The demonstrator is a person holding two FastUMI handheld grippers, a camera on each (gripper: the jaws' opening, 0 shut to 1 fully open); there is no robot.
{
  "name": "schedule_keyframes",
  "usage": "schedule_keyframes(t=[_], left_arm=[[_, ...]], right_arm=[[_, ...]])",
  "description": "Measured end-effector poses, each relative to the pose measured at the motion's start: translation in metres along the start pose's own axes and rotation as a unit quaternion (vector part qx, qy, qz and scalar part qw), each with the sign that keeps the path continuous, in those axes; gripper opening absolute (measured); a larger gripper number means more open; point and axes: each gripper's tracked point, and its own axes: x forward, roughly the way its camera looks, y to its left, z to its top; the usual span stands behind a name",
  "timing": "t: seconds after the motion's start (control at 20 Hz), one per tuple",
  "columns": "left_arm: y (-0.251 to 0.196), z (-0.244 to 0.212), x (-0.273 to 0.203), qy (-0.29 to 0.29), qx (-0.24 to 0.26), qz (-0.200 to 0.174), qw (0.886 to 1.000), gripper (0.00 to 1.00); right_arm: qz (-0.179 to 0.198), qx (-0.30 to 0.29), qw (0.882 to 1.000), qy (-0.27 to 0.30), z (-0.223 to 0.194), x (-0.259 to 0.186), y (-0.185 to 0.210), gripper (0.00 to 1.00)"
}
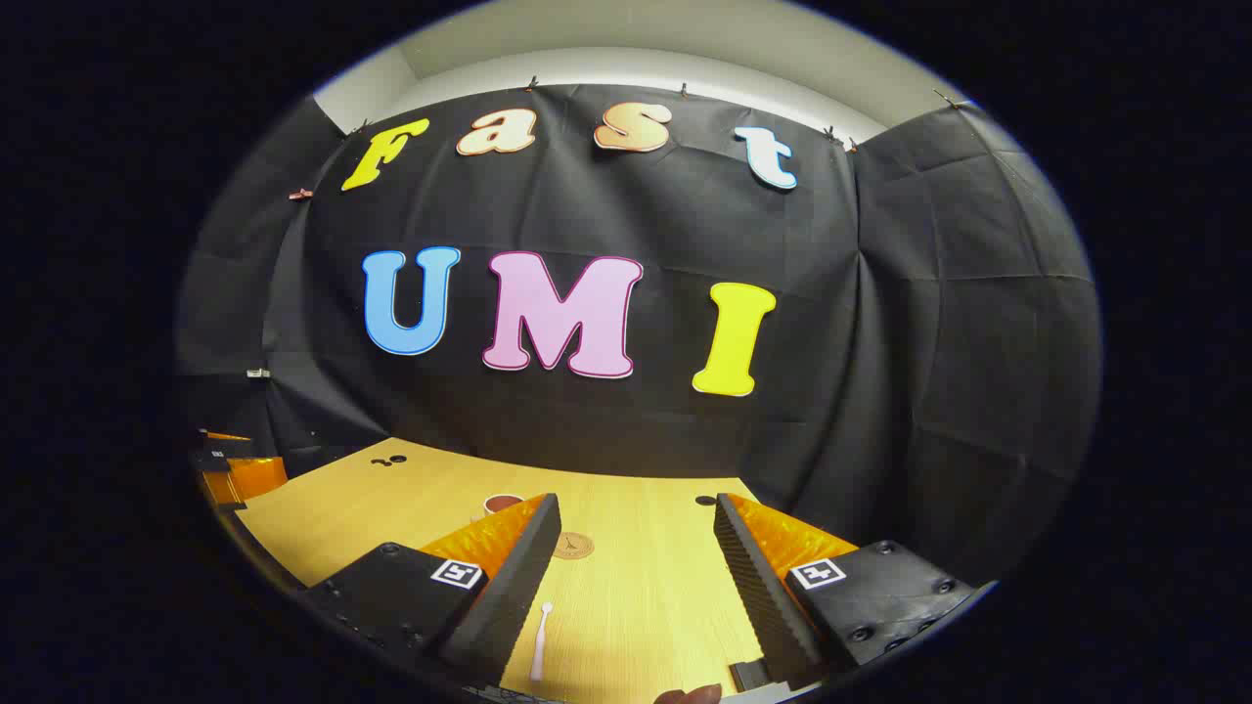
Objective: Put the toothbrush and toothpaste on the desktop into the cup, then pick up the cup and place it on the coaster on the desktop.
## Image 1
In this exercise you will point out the round brown coaster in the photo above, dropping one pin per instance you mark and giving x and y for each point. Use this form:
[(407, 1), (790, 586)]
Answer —
[(573, 546)]

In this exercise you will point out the black backdrop cloth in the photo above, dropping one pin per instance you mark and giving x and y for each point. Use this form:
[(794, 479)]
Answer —
[(880, 342)]

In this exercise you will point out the wooden desktop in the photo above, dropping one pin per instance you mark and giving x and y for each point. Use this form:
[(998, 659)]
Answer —
[(636, 596)]

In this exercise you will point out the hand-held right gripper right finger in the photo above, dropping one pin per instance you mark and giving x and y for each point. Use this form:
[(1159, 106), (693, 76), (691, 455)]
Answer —
[(758, 596)]

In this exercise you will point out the pink toothbrush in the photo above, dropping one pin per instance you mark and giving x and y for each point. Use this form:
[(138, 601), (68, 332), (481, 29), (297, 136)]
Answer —
[(539, 645)]

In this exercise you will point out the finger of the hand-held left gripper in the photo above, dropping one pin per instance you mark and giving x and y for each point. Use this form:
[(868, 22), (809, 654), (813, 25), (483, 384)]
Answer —
[(259, 477), (220, 452)]

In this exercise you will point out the beige cup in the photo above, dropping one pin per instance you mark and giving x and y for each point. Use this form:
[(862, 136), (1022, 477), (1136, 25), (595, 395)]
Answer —
[(503, 504)]

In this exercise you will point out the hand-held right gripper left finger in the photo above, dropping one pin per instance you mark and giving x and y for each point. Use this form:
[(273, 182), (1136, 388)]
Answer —
[(509, 606)]

